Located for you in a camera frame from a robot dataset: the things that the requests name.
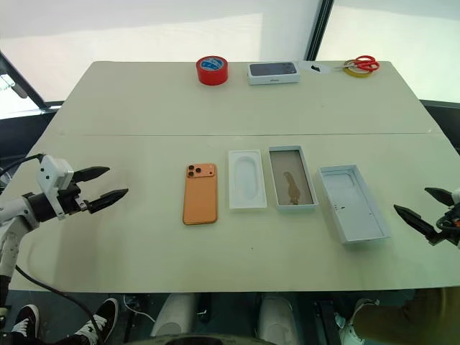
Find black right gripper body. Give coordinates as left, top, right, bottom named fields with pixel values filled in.
left=435, top=210, right=460, bottom=249

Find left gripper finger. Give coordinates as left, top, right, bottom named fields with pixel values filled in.
left=73, top=166, right=111, bottom=185
left=85, top=188, right=129, bottom=216

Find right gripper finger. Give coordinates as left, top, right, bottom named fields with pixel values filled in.
left=424, top=186, right=455, bottom=208
left=393, top=203, right=442, bottom=246

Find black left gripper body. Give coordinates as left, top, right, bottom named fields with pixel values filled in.
left=56, top=178, right=91, bottom=217

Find white phone box lid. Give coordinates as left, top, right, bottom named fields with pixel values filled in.
left=316, top=164, right=393, bottom=246

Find orange smartphone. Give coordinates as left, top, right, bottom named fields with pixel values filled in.
left=182, top=162, right=219, bottom=226

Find box tray with brown paper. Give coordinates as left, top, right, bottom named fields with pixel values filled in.
left=268, top=144, right=320, bottom=213

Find white moulded tray insert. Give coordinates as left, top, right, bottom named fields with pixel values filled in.
left=227, top=149, right=268, bottom=211

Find phone box with dark print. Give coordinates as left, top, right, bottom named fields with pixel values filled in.
left=247, top=61, right=302, bottom=87

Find olive trouser leg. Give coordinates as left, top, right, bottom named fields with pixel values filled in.
left=353, top=286, right=460, bottom=345

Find black and white sneaker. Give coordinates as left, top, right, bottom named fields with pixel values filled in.
left=73, top=297, right=120, bottom=345
left=9, top=303, right=41, bottom=339

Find white shoe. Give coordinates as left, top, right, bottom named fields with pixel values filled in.
left=334, top=297, right=374, bottom=345

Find white rounded leg cover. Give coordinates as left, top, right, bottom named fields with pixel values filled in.
left=257, top=292, right=300, bottom=345
left=149, top=292, right=198, bottom=339

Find yellow tape roll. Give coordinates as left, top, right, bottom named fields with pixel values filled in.
left=344, top=60, right=373, bottom=78

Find red tape roll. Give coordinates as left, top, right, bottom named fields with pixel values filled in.
left=195, top=55, right=230, bottom=88

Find dark window pillar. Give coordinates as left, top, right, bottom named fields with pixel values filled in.
left=303, top=0, right=334, bottom=61

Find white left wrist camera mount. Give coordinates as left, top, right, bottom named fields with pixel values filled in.
left=35, top=154, right=75, bottom=221

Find dark slanted window frame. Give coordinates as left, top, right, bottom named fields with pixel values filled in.
left=0, top=49, right=48, bottom=113

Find white thin cable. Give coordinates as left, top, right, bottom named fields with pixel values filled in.
left=123, top=293, right=156, bottom=323

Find black table bracket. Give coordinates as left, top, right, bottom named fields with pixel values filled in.
left=311, top=298, right=341, bottom=345

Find black table post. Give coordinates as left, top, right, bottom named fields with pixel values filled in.
left=197, top=292, right=211, bottom=321

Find red handled scissors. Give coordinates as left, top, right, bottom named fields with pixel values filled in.
left=333, top=54, right=381, bottom=72

